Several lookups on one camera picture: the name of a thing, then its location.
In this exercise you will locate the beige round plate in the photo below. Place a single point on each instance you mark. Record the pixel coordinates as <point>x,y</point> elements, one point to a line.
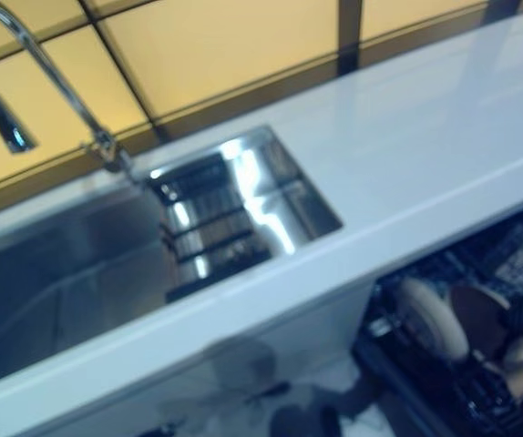
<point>430,314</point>
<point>475,314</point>

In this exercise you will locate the black dishwasher lower rack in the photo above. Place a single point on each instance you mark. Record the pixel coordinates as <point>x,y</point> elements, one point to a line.
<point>425,382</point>

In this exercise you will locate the white glossy cabinet door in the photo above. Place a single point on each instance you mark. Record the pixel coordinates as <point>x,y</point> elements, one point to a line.
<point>129,400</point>
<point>311,332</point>

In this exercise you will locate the black sink dish rack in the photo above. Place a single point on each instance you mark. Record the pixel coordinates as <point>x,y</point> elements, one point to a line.
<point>216,246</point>

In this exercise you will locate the stainless steel sink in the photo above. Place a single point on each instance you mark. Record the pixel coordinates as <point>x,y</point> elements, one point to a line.
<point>84,282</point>

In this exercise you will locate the chrome gooseneck faucet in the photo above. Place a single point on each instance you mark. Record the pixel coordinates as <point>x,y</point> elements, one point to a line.
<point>61,91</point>

